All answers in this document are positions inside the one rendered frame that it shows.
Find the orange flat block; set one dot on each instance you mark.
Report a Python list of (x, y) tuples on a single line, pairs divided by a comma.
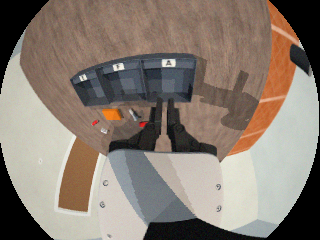
[(112, 114)]

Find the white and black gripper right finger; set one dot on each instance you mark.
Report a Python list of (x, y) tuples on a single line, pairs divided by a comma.
[(176, 132)]

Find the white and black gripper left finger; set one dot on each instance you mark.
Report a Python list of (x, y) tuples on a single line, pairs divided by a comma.
[(146, 138)]

